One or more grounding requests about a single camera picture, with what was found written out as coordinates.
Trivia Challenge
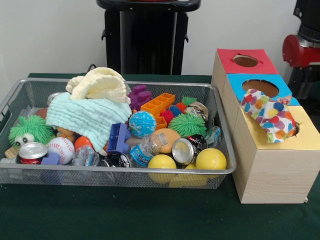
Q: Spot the blue globe ball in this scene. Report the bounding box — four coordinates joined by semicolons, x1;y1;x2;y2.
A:
128;111;157;139

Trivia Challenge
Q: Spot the green spiky ball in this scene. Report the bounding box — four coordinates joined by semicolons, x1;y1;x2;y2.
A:
168;113;208;138
8;115;56;148

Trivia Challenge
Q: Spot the polka dot cloth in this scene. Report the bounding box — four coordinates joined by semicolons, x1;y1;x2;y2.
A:
240;88;298;144

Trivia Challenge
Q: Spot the wooden three-hole box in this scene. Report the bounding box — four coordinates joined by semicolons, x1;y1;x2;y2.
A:
211;48;320;204

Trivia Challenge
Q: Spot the dark green table cloth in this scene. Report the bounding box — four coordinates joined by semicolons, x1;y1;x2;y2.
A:
0;72;320;240

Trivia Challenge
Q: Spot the silver red soda can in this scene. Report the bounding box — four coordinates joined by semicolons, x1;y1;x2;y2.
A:
16;141;49;165

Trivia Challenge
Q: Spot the orange building block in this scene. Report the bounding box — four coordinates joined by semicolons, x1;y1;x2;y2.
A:
140;92;176;131

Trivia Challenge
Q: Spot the yellow ball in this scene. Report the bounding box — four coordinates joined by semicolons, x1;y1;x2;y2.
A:
147;154;177;185
195;148;228;180

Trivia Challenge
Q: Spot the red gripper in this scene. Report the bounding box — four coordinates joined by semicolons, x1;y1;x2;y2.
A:
282;34;320;100

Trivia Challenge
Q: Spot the black upright panel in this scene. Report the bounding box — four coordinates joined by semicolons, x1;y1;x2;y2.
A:
287;65;320;88

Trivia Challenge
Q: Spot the dark green side-table cloth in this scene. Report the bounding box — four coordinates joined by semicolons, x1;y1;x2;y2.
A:
296;82;320;107

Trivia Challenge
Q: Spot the cream cloth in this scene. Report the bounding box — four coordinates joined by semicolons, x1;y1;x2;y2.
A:
65;67;131;104

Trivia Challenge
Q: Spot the black soda can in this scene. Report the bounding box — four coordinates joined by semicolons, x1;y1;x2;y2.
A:
171;134;208;166

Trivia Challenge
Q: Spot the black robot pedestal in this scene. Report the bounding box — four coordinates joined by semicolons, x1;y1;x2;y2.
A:
96;0;202;75

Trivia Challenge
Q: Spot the silver mesh bin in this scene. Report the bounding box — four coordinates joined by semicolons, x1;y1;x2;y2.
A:
0;77;237;190

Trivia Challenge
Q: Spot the mint green cloth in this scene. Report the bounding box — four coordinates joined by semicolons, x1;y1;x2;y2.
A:
46;92;133;153

